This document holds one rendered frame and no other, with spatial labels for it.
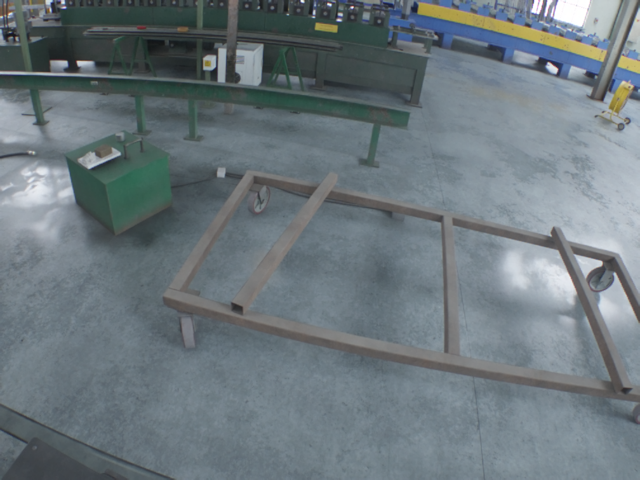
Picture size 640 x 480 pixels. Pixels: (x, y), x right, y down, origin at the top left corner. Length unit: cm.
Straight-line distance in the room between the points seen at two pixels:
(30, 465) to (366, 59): 501
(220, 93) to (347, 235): 170
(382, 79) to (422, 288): 331
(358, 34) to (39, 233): 398
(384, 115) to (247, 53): 186
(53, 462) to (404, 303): 198
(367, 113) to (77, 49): 440
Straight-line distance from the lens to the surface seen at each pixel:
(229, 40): 430
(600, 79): 963
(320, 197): 250
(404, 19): 909
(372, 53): 528
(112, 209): 275
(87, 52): 652
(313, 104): 361
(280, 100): 365
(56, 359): 226
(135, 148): 299
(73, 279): 263
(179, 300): 194
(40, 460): 102
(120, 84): 416
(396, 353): 183
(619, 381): 223
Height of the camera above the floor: 170
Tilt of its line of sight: 38 degrees down
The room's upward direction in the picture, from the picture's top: 7 degrees clockwise
